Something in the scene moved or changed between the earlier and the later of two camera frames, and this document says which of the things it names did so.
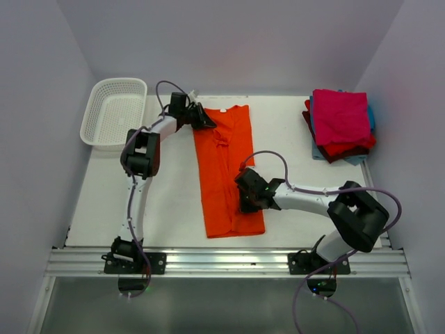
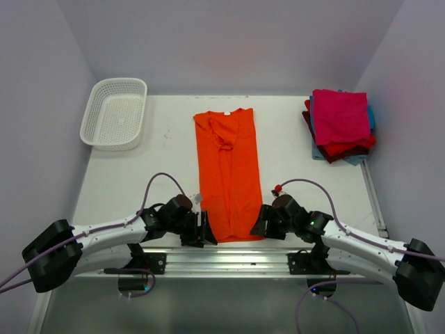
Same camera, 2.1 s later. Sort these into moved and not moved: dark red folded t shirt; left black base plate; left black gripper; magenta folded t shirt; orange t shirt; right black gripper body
Moved: left black gripper; right black gripper body
Not moved: left black base plate; dark red folded t shirt; orange t shirt; magenta folded t shirt
